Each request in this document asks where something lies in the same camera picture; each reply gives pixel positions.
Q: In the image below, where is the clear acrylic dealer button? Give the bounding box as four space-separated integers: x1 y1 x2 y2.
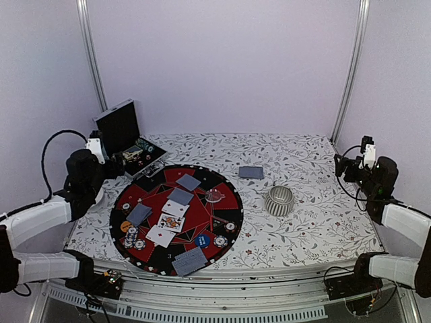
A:
205 188 225 203

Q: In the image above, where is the aluminium front rail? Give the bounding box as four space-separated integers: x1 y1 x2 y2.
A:
29 260 422 322

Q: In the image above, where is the chip row in case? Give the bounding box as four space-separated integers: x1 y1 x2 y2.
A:
135 138 155 154

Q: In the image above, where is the queen of spades card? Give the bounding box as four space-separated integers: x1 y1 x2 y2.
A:
157 213 185 233

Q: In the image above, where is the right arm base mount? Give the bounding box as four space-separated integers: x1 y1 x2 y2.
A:
324 274 383 316

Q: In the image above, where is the white ceramic bowl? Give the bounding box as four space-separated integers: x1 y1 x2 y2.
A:
88 188 104 212

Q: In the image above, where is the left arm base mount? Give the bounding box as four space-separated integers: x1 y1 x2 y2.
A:
65 269 124 300

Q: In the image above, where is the orange big blind button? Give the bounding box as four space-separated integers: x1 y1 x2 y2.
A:
121 221 134 233

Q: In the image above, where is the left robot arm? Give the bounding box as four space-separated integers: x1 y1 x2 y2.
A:
1 131 125 298

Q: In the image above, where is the round red black poker mat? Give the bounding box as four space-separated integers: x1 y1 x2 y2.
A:
110 165 244 276

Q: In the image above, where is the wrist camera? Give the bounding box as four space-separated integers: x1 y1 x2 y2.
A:
86 130 106 165
359 136 376 170

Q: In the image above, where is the right aluminium post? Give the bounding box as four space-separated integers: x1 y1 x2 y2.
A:
331 0 370 144

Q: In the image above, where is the face-down community card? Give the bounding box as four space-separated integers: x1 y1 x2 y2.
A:
168 188 194 205
176 174 201 191

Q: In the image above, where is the aluminium post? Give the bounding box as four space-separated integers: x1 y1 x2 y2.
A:
331 0 370 144
76 0 108 112

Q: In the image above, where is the left aluminium post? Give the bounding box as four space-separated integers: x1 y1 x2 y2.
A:
76 0 108 112

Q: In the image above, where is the boxed card deck in case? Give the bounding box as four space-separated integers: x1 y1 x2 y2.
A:
123 145 143 161

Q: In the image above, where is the blue white chip stack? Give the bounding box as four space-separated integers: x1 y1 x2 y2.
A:
213 236 228 248

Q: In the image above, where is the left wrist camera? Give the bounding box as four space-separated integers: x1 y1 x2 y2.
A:
86 130 106 165

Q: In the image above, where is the single blue white chip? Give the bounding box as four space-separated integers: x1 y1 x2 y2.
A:
133 240 146 251

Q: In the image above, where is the floral table cover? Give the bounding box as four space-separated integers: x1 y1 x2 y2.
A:
68 134 381 270

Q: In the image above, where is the aluminium poker chip case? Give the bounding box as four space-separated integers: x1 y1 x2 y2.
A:
93 99 167 179

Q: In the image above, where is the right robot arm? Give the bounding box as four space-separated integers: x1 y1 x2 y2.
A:
334 154 430 298

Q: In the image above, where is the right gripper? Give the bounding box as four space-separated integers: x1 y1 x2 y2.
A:
334 154 378 198

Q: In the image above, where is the spread blue chips pile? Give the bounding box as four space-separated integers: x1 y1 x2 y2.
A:
123 227 139 249

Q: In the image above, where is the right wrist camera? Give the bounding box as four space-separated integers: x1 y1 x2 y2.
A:
359 136 376 170

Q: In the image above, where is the blue small blind button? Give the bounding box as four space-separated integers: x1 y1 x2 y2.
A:
195 234 210 248

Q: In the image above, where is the blue playing card deck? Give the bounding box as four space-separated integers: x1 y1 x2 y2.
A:
238 166 264 180

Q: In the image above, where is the black triangular all-in button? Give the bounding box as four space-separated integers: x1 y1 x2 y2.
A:
211 217 226 230

